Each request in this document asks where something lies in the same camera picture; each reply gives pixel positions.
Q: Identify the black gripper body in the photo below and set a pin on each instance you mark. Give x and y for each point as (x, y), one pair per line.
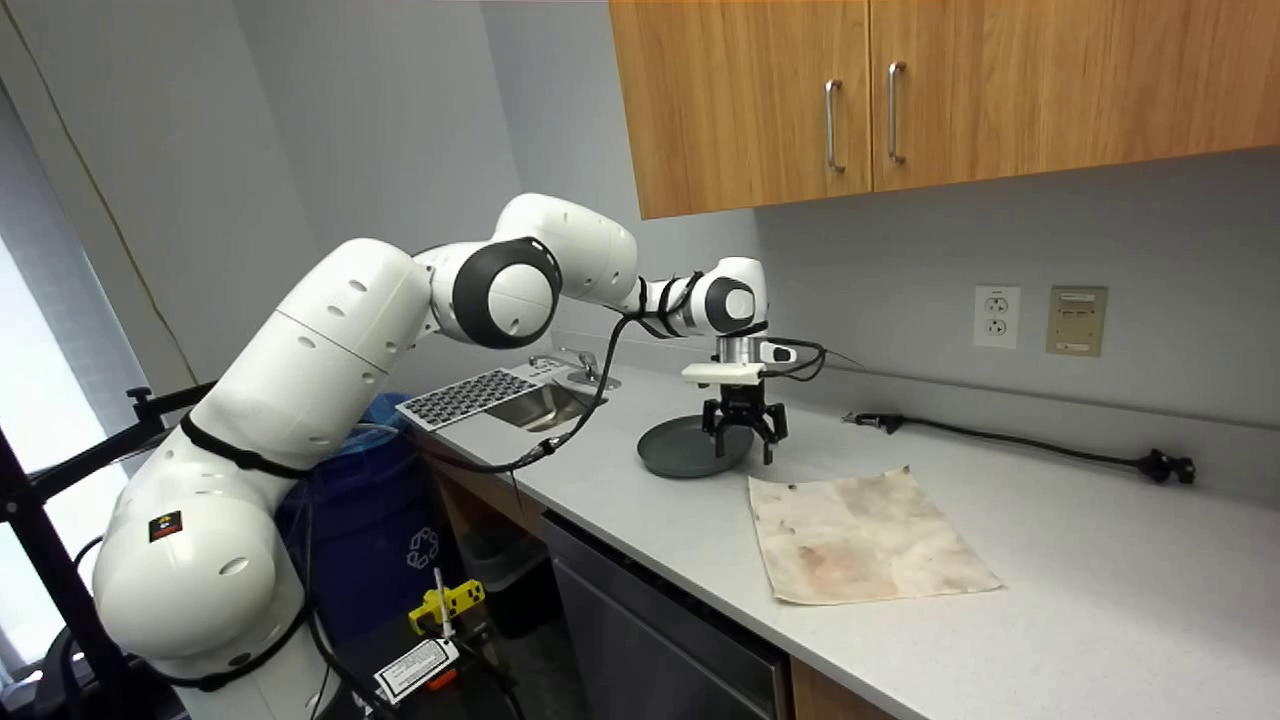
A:
(740, 396)

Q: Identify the beige stained cloth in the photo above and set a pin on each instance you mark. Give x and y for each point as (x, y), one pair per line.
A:
(864, 534)

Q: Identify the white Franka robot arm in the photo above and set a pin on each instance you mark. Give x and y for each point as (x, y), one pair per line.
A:
(345, 344)

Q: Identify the steel countertop sink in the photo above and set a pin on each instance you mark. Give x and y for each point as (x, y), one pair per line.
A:
(545, 405)

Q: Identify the dark green plate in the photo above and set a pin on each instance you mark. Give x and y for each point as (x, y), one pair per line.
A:
(686, 448)

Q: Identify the silver sink faucet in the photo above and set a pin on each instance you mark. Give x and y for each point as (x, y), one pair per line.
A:
(578, 365)

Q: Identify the dark dish drying rack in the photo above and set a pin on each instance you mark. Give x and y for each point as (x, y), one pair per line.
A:
(464, 396)

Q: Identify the blue recycling bin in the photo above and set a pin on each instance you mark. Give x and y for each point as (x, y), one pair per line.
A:
(362, 521)

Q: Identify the black metal stand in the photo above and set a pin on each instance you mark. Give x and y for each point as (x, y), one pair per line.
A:
(52, 534)

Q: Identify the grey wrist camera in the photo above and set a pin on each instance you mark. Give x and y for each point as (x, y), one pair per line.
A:
(779, 352)

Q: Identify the white wall outlet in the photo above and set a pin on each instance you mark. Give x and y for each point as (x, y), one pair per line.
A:
(998, 316)

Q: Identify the beige wall switch plate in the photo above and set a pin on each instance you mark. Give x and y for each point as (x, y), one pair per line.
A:
(1072, 322)

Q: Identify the wooden wall cabinet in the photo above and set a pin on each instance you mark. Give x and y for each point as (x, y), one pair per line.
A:
(1002, 92)

